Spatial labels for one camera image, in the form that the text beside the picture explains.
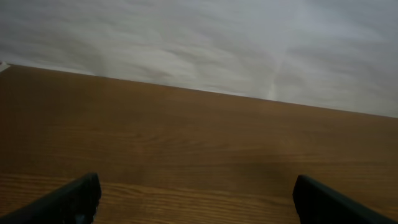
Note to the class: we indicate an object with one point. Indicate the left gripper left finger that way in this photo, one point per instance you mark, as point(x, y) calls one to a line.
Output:
point(71, 199)

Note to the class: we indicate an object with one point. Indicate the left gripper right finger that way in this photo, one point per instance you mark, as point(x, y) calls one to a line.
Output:
point(323, 202)

